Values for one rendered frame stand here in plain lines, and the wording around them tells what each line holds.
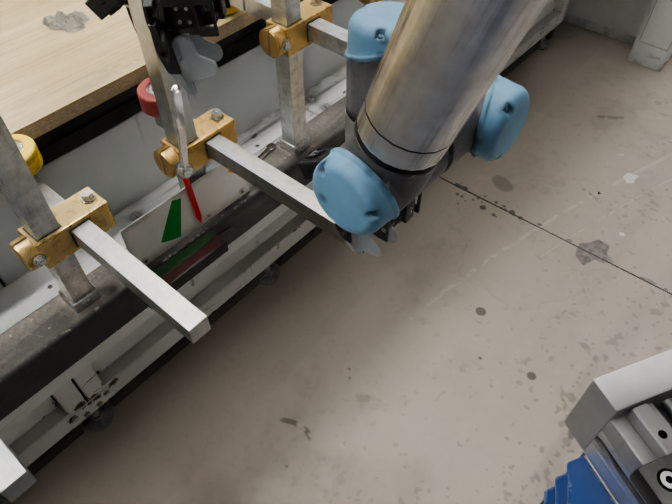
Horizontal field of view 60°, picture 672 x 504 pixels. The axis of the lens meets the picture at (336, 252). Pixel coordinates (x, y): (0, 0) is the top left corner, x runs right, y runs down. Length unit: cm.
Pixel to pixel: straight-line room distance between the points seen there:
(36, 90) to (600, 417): 95
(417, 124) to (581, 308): 156
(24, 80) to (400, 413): 115
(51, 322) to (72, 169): 29
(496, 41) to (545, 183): 193
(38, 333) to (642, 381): 82
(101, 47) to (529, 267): 140
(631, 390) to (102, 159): 94
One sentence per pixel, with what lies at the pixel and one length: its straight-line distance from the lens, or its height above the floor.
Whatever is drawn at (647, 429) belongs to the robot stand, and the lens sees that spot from 57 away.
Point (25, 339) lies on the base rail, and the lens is 101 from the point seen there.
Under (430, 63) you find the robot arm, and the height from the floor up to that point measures 127.
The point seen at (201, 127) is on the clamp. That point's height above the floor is 87.
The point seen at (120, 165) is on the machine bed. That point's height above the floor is 72.
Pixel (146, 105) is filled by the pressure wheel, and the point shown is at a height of 90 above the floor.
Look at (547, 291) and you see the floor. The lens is 193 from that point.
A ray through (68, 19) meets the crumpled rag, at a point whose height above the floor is 92.
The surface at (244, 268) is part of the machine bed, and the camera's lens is 168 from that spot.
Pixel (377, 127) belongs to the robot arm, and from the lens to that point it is 43.
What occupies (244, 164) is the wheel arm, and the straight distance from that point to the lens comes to 92.
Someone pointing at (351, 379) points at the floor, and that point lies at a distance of 165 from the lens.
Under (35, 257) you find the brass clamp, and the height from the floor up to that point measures 85.
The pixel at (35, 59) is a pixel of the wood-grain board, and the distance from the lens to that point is 120.
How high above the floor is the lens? 146
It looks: 50 degrees down
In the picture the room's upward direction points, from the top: straight up
